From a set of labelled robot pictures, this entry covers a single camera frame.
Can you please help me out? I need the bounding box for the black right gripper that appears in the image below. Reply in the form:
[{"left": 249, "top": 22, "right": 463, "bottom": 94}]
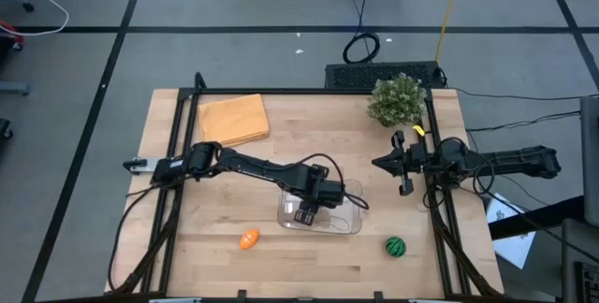
[{"left": 372, "top": 130, "right": 428, "bottom": 196}]

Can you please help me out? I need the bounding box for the white paper sheet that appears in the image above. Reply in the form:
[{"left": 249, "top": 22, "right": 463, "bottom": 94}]
[{"left": 486, "top": 193, "right": 537, "bottom": 270}]

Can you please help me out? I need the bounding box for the yellow hanging cable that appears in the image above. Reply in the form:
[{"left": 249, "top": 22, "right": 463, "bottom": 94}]
[{"left": 434, "top": 0, "right": 465, "bottom": 64}]

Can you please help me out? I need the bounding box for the orange toy bell pepper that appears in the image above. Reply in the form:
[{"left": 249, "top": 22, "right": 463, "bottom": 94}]
[{"left": 239, "top": 228, "right": 260, "bottom": 252}]

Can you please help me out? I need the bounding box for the white floor cable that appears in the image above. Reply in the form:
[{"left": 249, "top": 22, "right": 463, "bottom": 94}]
[{"left": 0, "top": 0, "right": 70, "bottom": 37}]

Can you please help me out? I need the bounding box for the black coiled cable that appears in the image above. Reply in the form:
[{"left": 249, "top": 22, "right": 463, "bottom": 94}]
[{"left": 343, "top": 0, "right": 381, "bottom": 65}]

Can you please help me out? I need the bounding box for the grey desk foot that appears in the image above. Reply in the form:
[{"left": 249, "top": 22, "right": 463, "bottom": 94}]
[{"left": 0, "top": 81, "right": 32, "bottom": 96}]

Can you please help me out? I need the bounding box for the clear plastic tupperware tub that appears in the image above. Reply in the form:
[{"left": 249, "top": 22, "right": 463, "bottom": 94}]
[{"left": 276, "top": 179, "right": 365, "bottom": 236}]

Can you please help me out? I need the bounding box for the black desk bar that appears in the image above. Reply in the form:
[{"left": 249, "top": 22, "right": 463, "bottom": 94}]
[{"left": 489, "top": 195, "right": 586, "bottom": 241}]

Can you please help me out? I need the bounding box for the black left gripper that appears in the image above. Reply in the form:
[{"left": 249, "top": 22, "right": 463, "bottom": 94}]
[{"left": 293, "top": 176, "right": 350, "bottom": 227}]

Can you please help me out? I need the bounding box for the grey side cabinet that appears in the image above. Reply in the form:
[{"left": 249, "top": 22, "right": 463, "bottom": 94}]
[{"left": 579, "top": 95, "right": 599, "bottom": 227}]

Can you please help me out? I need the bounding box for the black keyboard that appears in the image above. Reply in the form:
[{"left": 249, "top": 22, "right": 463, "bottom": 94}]
[{"left": 325, "top": 61, "right": 444, "bottom": 90}]

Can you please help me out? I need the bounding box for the artificial green potted plant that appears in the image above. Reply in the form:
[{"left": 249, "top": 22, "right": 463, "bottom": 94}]
[{"left": 367, "top": 72, "right": 428, "bottom": 129}]

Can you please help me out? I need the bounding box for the red object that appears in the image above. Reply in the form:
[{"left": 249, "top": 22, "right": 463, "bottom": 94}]
[{"left": 0, "top": 20, "right": 25, "bottom": 52}]

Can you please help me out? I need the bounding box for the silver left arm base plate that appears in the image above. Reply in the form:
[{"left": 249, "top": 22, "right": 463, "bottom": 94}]
[{"left": 132, "top": 156, "right": 160, "bottom": 173}]

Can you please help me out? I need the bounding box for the yellow folded cloth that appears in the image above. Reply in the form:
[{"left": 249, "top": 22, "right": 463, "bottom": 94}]
[{"left": 197, "top": 94, "right": 271, "bottom": 149}]

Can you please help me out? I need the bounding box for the black aluminium table frame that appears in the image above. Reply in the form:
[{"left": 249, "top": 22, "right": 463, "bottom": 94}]
[{"left": 105, "top": 71, "right": 504, "bottom": 303}]

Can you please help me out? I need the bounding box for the green striped toy watermelon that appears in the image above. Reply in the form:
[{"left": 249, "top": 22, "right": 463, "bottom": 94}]
[{"left": 385, "top": 236, "right": 407, "bottom": 258}]

